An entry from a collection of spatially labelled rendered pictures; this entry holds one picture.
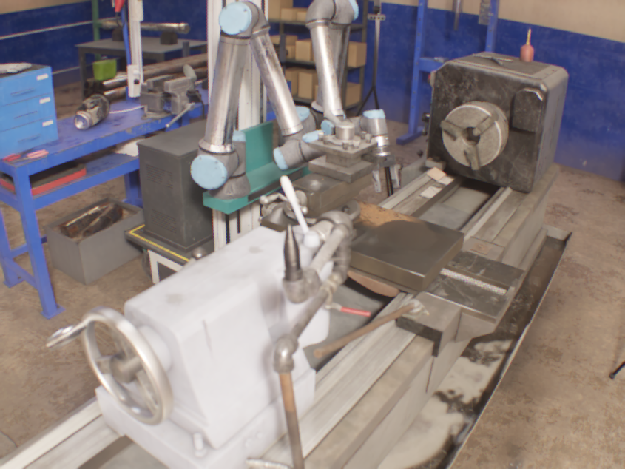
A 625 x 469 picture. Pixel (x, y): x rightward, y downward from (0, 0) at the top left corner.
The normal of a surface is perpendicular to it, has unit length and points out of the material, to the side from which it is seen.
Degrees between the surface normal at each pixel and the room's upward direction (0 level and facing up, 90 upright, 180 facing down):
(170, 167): 90
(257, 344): 70
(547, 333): 0
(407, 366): 0
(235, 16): 82
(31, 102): 90
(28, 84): 90
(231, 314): 82
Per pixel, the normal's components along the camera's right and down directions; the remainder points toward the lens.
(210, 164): -0.21, 0.52
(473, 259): 0.04, -0.88
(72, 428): 0.60, -0.42
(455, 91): -0.57, 0.37
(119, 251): 0.85, 0.27
